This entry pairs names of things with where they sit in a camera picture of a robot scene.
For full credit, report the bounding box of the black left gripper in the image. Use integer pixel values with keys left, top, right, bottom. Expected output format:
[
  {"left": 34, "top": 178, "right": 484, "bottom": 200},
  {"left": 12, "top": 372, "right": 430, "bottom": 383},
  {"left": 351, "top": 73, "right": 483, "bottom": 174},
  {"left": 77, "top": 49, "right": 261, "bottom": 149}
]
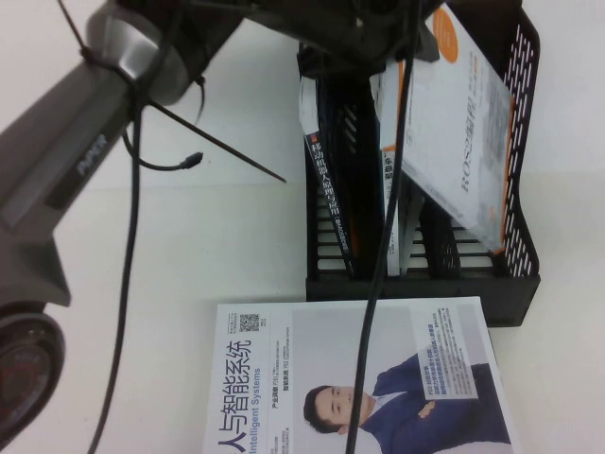
[{"left": 291, "top": 0, "right": 441, "bottom": 68}]

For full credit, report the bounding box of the white orange ROS2 book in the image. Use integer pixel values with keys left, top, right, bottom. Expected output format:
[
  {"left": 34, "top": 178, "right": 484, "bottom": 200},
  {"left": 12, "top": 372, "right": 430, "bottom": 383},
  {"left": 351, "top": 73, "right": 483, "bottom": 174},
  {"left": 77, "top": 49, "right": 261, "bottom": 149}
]
[{"left": 377, "top": 2, "right": 517, "bottom": 257}]

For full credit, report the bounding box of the black spine robotics book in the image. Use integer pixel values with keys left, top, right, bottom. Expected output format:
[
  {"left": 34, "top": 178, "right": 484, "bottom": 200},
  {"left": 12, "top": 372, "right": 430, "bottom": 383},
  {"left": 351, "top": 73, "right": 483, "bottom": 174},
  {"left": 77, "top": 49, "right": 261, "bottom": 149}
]
[{"left": 297, "top": 77, "right": 361, "bottom": 278}]

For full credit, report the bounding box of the teal car suspension book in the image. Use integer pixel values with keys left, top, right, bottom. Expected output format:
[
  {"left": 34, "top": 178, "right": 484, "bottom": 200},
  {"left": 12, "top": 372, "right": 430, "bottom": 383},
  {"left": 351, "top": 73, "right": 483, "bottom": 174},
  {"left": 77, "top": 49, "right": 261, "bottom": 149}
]
[{"left": 368, "top": 70, "right": 426, "bottom": 277}]

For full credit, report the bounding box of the black plastic book stand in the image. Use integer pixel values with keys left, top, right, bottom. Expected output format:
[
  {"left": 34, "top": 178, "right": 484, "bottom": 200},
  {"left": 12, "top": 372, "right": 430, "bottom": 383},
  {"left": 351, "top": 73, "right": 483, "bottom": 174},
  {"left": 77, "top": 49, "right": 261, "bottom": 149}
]
[{"left": 296, "top": 0, "right": 543, "bottom": 327}]

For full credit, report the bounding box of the black zip tie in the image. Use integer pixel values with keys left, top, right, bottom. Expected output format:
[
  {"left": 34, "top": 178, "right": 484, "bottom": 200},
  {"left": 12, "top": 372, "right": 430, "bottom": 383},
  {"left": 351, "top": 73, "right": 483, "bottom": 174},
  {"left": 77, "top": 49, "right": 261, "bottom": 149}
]
[
  {"left": 194, "top": 74, "right": 209, "bottom": 121},
  {"left": 141, "top": 96, "right": 289, "bottom": 185},
  {"left": 55, "top": 0, "right": 92, "bottom": 56}
]

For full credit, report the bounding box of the magazine with man cover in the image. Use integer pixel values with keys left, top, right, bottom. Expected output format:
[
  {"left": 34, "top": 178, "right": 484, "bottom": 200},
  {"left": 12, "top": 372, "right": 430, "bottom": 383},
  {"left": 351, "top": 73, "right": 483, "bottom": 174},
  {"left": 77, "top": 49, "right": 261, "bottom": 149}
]
[{"left": 201, "top": 296, "right": 515, "bottom": 454}]

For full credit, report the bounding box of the thin black cable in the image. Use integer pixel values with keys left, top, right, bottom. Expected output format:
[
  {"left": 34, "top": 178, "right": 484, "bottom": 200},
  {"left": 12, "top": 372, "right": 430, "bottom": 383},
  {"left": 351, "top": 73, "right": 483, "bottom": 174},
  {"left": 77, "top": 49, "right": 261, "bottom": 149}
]
[{"left": 87, "top": 0, "right": 186, "bottom": 454}]

